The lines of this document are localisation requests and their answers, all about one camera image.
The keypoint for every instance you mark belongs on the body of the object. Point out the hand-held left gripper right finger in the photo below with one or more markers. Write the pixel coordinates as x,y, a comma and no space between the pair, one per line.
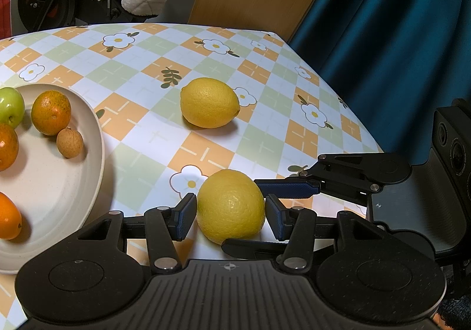
274,217

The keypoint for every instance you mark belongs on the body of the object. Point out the yellow lemon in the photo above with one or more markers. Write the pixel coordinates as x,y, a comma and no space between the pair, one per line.
209,102
231,206

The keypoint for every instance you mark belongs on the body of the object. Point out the checked floral tablecloth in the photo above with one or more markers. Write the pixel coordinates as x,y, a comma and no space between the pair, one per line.
147,94

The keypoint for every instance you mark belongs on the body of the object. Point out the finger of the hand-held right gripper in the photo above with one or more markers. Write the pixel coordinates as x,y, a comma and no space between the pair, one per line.
287,188
254,248

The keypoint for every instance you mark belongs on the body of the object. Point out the green round fruit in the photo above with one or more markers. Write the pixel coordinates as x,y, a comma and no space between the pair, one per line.
11,107

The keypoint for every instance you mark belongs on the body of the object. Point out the greenish orange tangerine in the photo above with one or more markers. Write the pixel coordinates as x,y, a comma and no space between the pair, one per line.
51,113

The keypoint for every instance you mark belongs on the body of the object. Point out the brown longan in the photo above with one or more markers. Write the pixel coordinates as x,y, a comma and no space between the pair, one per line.
70,142

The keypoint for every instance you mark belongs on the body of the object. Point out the beige round plate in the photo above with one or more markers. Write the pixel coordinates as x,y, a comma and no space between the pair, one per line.
55,197

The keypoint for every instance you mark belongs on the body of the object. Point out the teal curtain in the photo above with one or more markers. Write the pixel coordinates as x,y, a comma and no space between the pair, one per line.
386,39

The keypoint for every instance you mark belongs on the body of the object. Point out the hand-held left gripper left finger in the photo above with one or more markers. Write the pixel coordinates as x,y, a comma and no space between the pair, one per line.
186,217

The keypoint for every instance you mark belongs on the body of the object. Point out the small orange kumquat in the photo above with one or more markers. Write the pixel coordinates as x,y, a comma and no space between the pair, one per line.
9,221

